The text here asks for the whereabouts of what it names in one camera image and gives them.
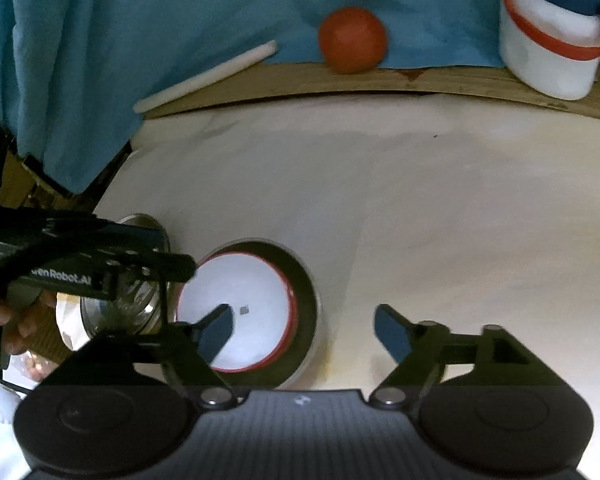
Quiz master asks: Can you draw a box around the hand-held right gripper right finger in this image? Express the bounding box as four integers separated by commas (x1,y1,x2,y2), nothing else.
369,303,568,411

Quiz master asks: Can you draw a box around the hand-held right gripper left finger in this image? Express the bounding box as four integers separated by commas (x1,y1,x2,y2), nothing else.
55,303,241,411

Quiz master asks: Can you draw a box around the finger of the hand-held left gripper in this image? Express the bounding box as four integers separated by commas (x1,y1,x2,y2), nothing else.
100,250,199,285
42,212,164,255

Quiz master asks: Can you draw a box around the large red-rimmed white bowl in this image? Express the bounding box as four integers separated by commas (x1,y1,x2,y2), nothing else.
175,252,300,374

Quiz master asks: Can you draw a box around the matte steel bowl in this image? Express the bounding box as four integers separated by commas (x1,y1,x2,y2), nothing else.
80,213,174,337

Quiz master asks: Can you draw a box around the person's left hand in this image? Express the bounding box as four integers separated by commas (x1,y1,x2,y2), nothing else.
0,291,58,357

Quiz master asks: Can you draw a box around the white stick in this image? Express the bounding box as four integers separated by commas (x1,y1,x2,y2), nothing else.
132,40,280,115

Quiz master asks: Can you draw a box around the blue cloth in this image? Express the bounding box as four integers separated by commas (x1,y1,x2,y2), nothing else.
0,0,533,197

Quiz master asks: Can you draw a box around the wooden ledge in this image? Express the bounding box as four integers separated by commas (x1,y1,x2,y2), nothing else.
0,61,600,211

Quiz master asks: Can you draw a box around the red ball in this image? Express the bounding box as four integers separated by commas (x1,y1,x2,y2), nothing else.
318,7,389,75

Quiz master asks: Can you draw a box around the white container with red rim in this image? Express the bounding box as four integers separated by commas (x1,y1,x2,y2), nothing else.
494,0,600,102

